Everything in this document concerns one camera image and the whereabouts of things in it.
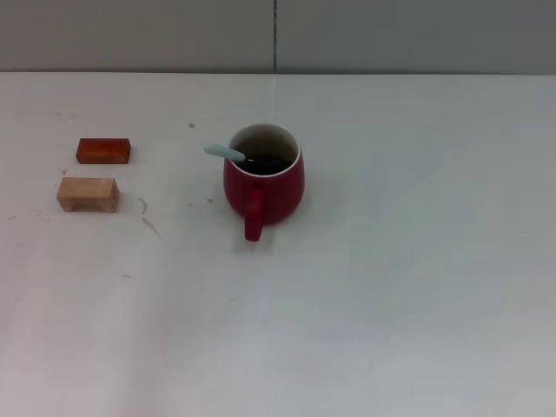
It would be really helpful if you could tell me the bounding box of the red ceramic cup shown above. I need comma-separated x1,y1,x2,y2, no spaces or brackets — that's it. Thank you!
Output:
223,123,306,242

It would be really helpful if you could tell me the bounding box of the light blue handled spoon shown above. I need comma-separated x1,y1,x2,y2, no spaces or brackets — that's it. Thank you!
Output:
202,142,281,169

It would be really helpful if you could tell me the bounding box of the red-brown wooden block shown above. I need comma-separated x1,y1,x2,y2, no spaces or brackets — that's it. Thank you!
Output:
76,137,133,165

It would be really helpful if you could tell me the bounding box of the light wooden block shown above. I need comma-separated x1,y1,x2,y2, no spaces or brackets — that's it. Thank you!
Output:
56,176,121,214

